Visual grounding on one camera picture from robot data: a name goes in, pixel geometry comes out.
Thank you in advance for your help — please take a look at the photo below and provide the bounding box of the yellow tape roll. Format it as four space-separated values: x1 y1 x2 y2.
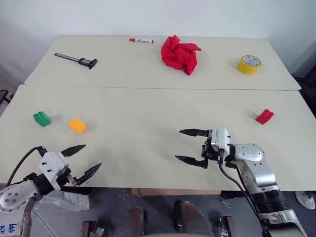
237 55 262 76

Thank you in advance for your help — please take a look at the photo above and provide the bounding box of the orange toy brick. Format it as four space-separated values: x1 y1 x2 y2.
68 118 87 135

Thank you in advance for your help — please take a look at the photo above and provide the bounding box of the clear plastic bag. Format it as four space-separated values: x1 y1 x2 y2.
39 189 90 212

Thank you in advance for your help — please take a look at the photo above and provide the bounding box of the dark brown rounded shape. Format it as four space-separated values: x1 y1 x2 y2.
115 206 147 237
173 200 211 237

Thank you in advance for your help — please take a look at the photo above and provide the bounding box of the white shoe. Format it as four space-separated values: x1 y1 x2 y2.
294 191 316 211

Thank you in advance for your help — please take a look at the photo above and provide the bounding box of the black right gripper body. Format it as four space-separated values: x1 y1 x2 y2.
201 129 224 169

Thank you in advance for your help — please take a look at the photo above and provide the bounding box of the red whiteboard marker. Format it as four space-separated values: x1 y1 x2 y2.
129 38 156 44

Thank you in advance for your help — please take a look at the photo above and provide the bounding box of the green toy brick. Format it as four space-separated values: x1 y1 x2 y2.
33 111 52 128

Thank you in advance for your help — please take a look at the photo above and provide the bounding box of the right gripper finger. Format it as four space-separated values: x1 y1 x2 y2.
179 128 209 138
175 155 207 169

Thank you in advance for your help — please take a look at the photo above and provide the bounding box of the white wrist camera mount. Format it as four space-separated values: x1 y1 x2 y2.
39 151 70 191
208 127 232 161

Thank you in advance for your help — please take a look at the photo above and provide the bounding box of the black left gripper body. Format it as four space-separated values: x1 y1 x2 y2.
57 168 77 190

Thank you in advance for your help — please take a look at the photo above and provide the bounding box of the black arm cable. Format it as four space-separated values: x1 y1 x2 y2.
217 158 271 237
6 146 48 186

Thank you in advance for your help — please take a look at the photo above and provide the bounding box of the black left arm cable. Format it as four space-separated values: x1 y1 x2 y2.
6 146 48 186

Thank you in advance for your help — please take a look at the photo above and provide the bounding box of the black digital caliper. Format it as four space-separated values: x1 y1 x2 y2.
54 52 98 71

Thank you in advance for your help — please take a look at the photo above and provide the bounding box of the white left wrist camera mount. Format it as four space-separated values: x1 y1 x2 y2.
39 151 70 191

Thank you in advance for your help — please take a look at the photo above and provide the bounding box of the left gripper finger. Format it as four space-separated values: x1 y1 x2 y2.
61 144 87 158
74 162 103 187

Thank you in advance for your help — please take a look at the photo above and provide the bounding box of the crumpled red cloth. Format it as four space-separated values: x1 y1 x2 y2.
160 35 202 76

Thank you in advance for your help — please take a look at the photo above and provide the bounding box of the red toy brick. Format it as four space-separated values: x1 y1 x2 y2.
255 109 275 125

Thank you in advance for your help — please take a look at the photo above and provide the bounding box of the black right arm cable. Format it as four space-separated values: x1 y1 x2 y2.
217 158 271 237

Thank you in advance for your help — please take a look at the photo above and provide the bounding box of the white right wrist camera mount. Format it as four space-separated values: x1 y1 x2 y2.
208 127 232 161

